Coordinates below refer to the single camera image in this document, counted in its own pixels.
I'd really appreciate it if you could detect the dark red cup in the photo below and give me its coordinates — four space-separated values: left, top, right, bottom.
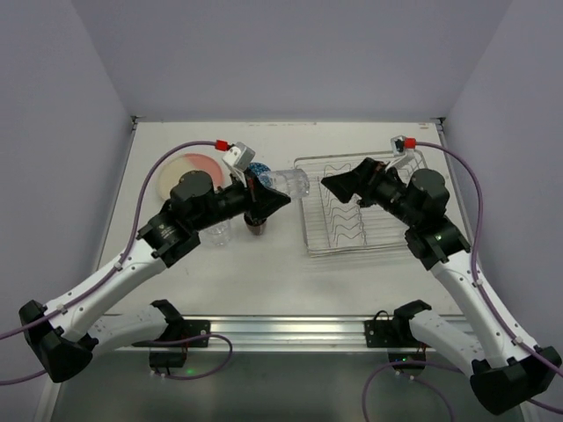
244 215 267 236

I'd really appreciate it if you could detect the blue patterned bowl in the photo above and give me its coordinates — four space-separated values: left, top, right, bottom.
248 162 271 176

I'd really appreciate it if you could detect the cream plate back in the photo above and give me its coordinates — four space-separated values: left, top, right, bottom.
157 153 225 200

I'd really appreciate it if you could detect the clear glass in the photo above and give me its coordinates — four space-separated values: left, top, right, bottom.
199 220 231 246
259 169 310 200

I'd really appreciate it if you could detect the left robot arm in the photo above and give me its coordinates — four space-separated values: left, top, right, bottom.
18 170 290 382

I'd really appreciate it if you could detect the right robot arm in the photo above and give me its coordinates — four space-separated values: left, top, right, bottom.
321 158 562 415

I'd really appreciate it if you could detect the metal wire dish rack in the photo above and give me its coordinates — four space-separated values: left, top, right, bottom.
294 150 407 256

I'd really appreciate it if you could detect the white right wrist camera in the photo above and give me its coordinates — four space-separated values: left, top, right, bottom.
386 135 416 170

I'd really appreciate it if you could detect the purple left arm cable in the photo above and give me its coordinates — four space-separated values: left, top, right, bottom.
0 139 233 386

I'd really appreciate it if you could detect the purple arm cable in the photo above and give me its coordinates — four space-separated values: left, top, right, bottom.
361 137 563 422
0 139 233 386

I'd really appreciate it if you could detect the aluminium mounting rail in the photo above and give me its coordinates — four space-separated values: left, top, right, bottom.
55 314 522 353

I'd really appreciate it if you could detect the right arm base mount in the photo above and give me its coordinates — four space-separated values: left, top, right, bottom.
363 300 432 371

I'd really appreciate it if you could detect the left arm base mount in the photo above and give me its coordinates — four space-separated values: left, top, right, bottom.
149 300 210 375

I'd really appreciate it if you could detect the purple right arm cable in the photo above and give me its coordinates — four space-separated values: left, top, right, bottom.
361 137 563 422

